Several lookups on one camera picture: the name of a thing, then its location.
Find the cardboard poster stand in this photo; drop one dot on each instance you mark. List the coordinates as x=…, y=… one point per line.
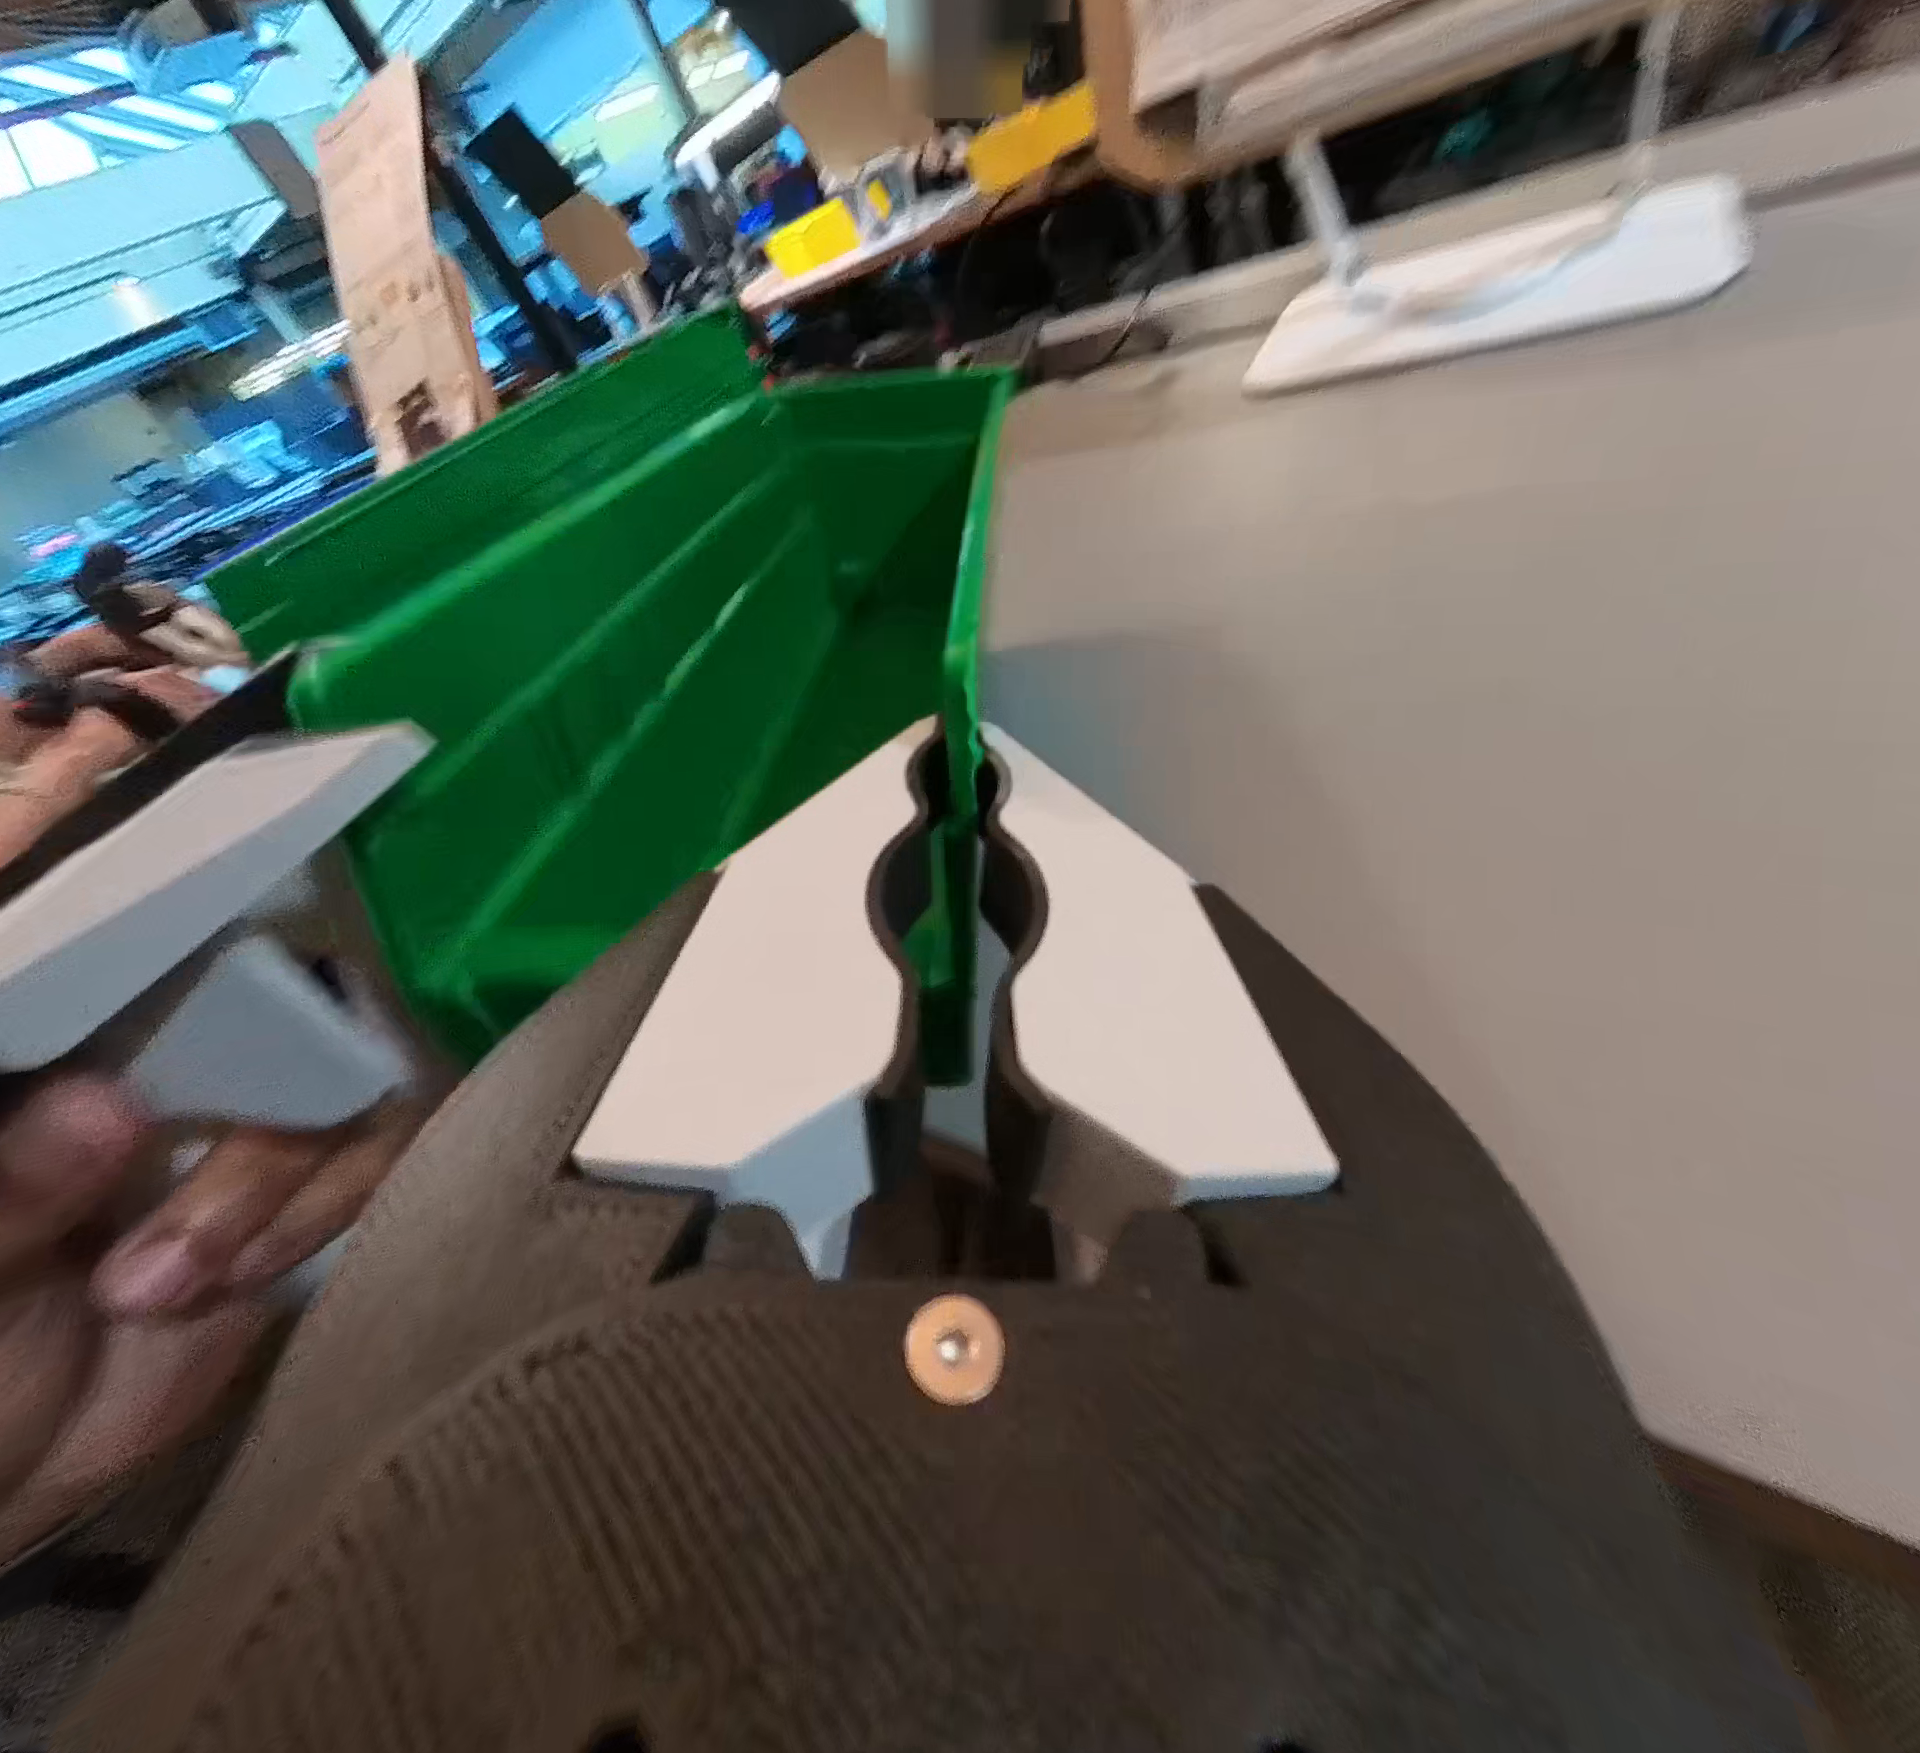
x=1502, y=281
x=397, y=281

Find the yellow plastic bin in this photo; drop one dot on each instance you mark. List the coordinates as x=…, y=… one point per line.
x=819, y=237
x=1034, y=135

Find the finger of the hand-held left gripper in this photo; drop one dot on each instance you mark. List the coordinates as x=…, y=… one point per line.
x=179, y=883

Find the grey desk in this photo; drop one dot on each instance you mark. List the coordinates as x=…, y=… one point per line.
x=1425, y=733

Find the wooden background desk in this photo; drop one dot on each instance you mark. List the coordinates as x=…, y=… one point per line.
x=903, y=245

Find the person's left hand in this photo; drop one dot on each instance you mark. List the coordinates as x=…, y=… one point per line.
x=120, y=1302

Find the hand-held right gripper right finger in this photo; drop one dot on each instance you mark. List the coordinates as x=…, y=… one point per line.
x=1173, y=1031

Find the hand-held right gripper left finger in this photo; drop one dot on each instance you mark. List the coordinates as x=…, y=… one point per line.
x=750, y=1031

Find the green plastic bin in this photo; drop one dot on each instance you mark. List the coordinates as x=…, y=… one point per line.
x=494, y=486
x=632, y=733

